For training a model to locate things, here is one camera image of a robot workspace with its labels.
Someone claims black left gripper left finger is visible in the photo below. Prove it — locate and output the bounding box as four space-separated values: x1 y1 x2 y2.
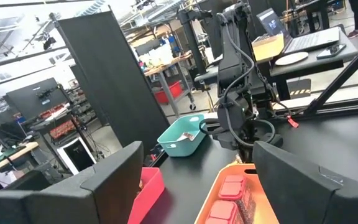
0 140 145 224

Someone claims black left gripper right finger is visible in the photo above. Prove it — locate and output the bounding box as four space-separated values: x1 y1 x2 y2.
252 140 358 224

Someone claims red-lid smoked paprika tin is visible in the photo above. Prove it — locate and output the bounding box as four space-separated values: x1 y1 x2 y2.
218 174 257 218
204 200 246 224

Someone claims orange plastic bin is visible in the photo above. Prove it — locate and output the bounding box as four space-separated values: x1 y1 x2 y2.
193 163 280 224

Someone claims red hanging tag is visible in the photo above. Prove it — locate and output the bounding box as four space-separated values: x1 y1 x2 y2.
287 115 300 129

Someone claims white and black tower fan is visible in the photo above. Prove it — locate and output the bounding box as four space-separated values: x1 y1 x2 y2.
56 136 98 175

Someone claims teal plastic bin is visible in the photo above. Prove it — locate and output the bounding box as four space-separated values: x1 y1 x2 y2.
157 113 208 158

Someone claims low wooden workbench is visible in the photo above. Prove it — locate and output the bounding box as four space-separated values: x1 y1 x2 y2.
0 141 40 180

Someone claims yellow black hazard strip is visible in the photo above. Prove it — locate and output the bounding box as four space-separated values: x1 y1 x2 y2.
286 88 312 98

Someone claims shelf rack with red bins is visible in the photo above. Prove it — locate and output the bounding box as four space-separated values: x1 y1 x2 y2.
4 77 101 150

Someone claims red storage bin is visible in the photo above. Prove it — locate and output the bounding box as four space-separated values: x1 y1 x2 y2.
153 80 183 105

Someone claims pink plastic bin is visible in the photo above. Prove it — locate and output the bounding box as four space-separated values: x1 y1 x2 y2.
127 167 166 224

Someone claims pale orange storage box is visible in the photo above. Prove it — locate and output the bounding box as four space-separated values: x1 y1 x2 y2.
251 33 285 63

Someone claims white round plate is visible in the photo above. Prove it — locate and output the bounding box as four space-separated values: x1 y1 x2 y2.
274 51 310 67

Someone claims black office desk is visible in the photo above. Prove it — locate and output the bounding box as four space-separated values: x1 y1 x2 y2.
193 24 358 101

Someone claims wooden top metal workbench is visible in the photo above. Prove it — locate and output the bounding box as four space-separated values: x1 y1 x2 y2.
143 51 198 118

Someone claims open laptop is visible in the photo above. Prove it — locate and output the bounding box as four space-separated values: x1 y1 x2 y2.
255 7 341 55

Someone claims black smartphone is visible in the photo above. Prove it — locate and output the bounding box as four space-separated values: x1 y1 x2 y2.
316 43 347 60

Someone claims black partition panel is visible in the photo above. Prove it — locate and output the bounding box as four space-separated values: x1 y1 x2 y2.
48 10 171 156

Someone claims person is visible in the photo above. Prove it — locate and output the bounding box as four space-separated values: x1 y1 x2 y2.
347 0 358 39

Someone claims black frame post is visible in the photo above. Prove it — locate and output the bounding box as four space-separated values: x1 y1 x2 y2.
176 8 213 77

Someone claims black diagonal frame brace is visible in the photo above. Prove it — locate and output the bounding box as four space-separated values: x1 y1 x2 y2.
303 32 358 116

